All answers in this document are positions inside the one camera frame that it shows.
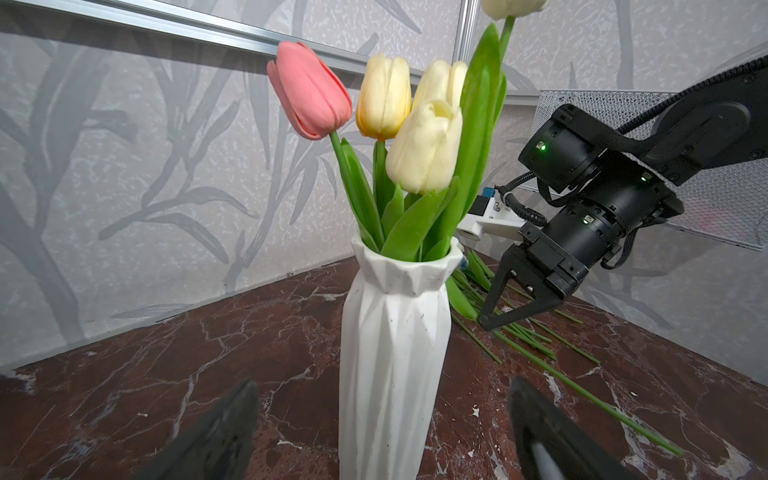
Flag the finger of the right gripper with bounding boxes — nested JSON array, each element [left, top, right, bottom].
[[478, 245, 564, 331]]

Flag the pink tulip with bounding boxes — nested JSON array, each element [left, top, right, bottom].
[[267, 41, 384, 253]]

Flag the aluminium frame crossbar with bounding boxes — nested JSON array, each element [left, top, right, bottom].
[[1, 1, 540, 107]]

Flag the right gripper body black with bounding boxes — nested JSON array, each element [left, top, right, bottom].
[[518, 155, 684, 299]]

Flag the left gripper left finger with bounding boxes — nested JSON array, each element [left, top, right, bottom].
[[132, 378, 259, 479]]

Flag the tall cream tulip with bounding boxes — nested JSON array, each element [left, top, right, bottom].
[[412, 60, 468, 111]]

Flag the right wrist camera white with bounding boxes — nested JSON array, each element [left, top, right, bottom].
[[456, 187, 525, 242]]

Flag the pale yellow tulip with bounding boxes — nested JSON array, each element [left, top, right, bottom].
[[356, 54, 412, 243]]

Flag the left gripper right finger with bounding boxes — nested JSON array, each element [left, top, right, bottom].
[[508, 376, 635, 479]]

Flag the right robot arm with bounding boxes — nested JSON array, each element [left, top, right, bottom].
[[478, 57, 767, 331]]

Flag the white ribbed ceramic vase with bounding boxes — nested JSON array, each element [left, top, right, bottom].
[[338, 236, 463, 479]]

